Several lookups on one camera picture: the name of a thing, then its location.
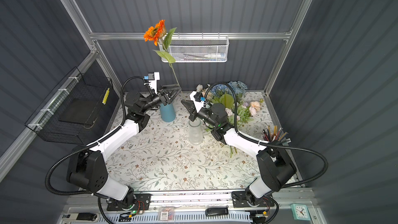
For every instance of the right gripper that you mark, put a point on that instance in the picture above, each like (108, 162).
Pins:
(192, 109)

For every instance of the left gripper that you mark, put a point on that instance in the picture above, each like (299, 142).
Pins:
(164, 95)

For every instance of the clear glass vase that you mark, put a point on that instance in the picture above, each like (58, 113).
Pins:
(195, 132)

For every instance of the peach peony stem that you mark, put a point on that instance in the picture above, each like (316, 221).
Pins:
(254, 108)

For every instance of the lilac white flower bunch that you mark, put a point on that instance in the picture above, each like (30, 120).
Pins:
(230, 114)

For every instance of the blue hydrangea flower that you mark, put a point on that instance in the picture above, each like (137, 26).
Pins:
(238, 87)

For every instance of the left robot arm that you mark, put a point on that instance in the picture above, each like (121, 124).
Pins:
(87, 169)

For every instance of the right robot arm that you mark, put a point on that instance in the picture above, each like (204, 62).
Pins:
(275, 165)

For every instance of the teal ceramic vase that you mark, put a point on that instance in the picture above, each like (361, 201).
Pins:
(167, 112)

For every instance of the white tube in basket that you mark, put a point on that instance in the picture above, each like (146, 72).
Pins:
(215, 56)

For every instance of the yellow marker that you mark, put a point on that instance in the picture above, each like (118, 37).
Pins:
(105, 97)

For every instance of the pink pencil cup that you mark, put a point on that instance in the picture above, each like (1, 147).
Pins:
(275, 137)

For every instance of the black pad in basket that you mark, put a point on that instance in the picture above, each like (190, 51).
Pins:
(80, 111)

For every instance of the black remote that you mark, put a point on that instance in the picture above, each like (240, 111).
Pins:
(216, 211)

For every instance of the small clear parts box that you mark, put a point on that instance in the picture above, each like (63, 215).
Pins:
(166, 214)

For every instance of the teal desk clock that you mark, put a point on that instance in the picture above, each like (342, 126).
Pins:
(300, 212)

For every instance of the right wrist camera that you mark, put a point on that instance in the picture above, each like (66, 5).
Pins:
(198, 100)

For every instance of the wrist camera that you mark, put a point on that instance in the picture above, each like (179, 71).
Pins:
(150, 81)
(198, 100)

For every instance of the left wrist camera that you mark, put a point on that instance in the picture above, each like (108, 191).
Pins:
(150, 81)

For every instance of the white wire basket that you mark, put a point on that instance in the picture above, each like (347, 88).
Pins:
(191, 47)

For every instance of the black wire basket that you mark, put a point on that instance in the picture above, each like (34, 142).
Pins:
(46, 123)

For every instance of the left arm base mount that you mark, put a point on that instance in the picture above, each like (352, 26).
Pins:
(132, 202)

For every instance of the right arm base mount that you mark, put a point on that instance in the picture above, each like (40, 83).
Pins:
(242, 199)

